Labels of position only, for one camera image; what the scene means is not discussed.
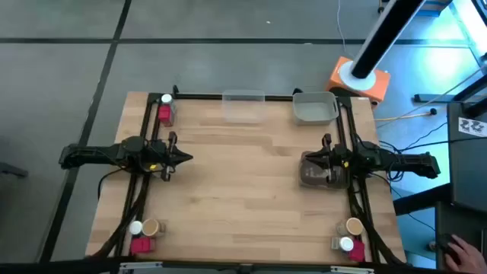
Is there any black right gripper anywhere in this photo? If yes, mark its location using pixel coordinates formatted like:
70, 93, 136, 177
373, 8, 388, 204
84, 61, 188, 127
303, 132, 349, 181

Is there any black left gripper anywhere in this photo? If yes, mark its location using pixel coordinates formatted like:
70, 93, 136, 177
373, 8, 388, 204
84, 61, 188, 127
151, 131, 194, 183

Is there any wooden cup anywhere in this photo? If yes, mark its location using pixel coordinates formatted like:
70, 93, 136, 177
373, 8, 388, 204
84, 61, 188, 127
142, 218, 167, 239

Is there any dark smoky plastic bin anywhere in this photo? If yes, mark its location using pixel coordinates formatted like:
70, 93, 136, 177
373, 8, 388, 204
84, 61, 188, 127
298, 151, 351, 190

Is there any light grey plastic bin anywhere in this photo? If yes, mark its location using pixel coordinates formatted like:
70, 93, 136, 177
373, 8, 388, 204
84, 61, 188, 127
291, 91, 339, 126

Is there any orange box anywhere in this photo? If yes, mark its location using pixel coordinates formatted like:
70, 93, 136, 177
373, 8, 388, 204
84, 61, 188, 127
326, 56, 392, 106

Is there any black floor stand base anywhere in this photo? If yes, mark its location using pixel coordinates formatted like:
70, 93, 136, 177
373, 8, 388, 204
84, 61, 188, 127
413, 74, 487, 104

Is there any black desk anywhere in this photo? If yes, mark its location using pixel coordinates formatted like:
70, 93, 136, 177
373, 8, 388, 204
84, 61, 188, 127
435, 200, 487, 274
447, 101, 487, 213

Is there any black computer mouse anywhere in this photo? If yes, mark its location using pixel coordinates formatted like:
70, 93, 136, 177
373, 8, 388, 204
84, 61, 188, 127
436, 232, 462, 260

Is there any white printed paper sheet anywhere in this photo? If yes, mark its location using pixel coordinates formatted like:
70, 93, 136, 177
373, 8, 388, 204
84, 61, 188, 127
458, 116, 487, 138

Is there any black chair base leg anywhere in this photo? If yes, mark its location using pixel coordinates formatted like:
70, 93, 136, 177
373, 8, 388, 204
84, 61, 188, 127
0, 161, 29, 179

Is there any person's hand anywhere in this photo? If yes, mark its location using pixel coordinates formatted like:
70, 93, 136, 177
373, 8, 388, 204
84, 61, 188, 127
443, 234, 487, 273

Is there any blue black cable bundle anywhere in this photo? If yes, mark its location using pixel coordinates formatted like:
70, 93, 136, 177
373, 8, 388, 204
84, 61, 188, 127
374, 139, 406, 184

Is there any black arm base cable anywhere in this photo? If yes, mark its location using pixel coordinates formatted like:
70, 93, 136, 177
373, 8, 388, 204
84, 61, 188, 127
97, 167, 132, 201

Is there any black aluminium table frame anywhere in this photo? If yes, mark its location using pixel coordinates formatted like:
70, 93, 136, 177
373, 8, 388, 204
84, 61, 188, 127
91, 85, 406, 267

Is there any pale yellow floor cable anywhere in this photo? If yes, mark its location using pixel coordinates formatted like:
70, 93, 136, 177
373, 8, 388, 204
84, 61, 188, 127
374, 110, 434, 123

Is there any thin white floor cable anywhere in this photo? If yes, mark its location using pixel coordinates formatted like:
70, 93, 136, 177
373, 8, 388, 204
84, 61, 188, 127
336, 0, 349, 59

